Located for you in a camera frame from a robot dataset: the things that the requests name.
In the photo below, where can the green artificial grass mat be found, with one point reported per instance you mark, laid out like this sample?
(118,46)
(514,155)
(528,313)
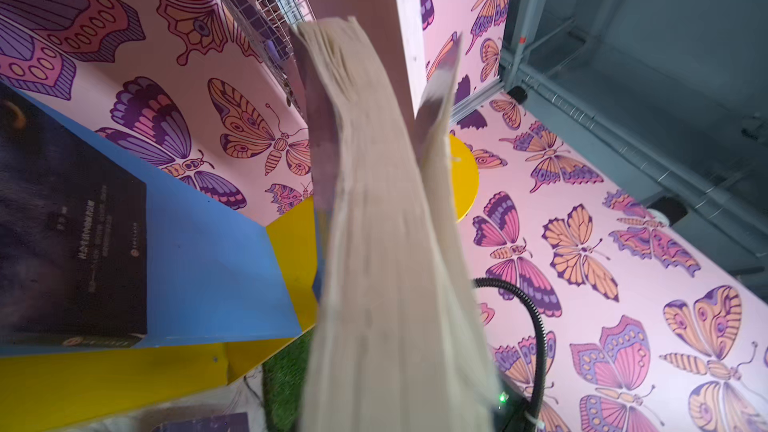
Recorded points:
(283,381)

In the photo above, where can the black wolf cover book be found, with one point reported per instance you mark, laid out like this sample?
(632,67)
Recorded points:
(73,237)

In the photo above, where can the purple old man book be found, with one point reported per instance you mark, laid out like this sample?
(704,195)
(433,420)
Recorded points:
(237,422)
(398,344)

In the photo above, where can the yellow pink blue bookshelf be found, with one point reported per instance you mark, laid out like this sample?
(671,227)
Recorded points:
(173,92)

